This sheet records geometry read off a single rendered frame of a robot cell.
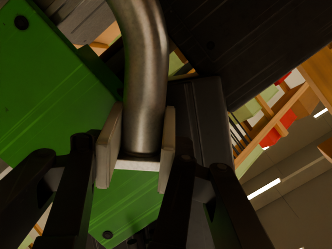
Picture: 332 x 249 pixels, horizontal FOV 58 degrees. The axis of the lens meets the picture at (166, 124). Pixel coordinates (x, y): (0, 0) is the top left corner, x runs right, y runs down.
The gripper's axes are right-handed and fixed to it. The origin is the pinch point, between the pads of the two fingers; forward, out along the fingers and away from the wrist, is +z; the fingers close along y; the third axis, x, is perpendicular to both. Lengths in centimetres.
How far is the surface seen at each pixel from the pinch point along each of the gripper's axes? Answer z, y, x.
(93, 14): 61, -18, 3
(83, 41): 70, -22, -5
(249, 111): 302, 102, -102
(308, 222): 443, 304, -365
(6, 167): 16.3, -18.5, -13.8
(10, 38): 4.4, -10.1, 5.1
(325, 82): 71, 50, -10
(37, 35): 4.4, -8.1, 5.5
